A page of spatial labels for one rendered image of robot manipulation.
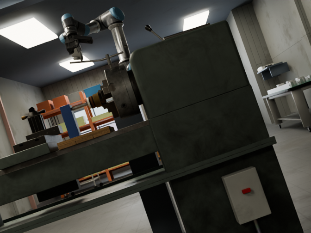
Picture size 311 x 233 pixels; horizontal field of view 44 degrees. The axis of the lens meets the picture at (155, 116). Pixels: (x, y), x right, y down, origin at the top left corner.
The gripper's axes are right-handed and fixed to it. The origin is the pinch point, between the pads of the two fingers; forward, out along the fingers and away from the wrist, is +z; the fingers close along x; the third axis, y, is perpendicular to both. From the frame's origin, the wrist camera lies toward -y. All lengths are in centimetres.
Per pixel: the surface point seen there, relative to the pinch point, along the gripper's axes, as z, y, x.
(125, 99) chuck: 35.1, -17.3, -0.1
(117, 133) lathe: 52, -7, -5
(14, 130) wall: -288, 241, -563
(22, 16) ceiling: -299, 95, -259
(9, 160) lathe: 50, 52, 2
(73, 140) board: 49, 17, -2
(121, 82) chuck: 26.5, -17.8, 4.6
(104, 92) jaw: 27.7, -7.3, 1.9
